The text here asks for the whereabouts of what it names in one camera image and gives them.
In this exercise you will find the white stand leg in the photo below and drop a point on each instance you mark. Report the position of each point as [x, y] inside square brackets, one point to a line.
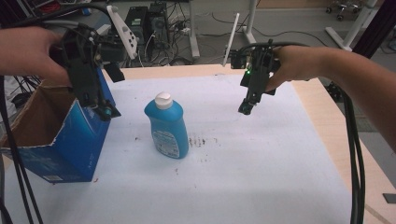
[355, 28]

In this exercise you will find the blue cardboard box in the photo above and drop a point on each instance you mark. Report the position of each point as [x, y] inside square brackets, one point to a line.
[77, 146]

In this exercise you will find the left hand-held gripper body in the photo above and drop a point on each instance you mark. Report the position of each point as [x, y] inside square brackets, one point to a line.
[82, 71]

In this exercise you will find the person's right hand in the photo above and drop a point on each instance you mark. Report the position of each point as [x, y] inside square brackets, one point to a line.
[295, 65]

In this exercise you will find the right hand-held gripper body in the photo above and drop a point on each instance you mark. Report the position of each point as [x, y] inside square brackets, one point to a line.
[260, 71]

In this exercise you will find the blue bottle with white cap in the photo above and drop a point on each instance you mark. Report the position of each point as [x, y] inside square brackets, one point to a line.
[168, 127]

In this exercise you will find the black computer tower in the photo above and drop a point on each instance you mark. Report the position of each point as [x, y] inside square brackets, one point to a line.
[158, 25]
[137, 23]

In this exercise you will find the dark curtain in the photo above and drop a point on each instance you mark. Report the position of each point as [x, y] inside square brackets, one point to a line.
[378, 28]

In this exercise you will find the wheeled chair base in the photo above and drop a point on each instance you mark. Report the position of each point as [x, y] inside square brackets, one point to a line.
[345, 7]

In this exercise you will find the person's left hand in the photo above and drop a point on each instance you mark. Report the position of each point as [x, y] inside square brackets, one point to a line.
[28, 53]

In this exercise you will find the white power strip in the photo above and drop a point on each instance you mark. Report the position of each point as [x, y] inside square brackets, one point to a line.
[185, 30]

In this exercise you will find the white table leg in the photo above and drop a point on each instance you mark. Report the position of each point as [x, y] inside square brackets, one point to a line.
[250, 21]
[193, 31]

